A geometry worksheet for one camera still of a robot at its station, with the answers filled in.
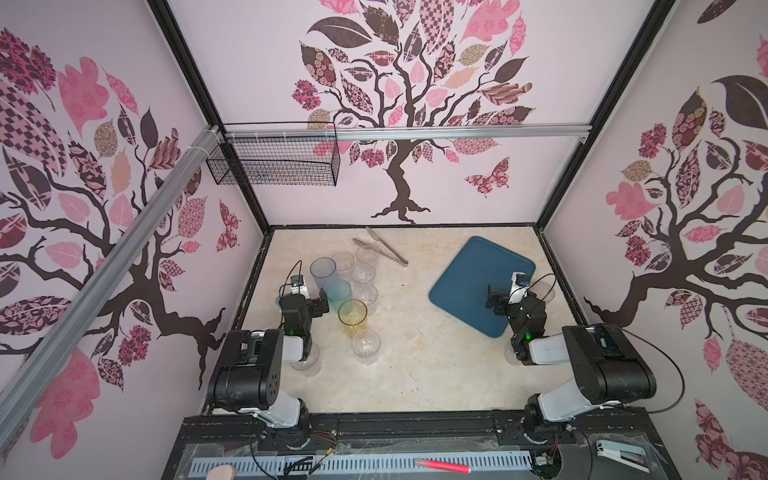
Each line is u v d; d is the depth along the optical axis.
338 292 0.97
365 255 1.06
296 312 0.71
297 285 0.79
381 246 1.14
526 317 0.70
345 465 0.70
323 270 0.94
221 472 0.67
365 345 0.88
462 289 1.07
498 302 0.83
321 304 0.87
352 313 0.90
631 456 0.69
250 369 0.46
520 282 0.79
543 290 0.97
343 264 1.03
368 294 0.95
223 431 0.76
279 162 1.22
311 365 0.78
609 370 0.45
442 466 0.69
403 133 0.94
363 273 1.03
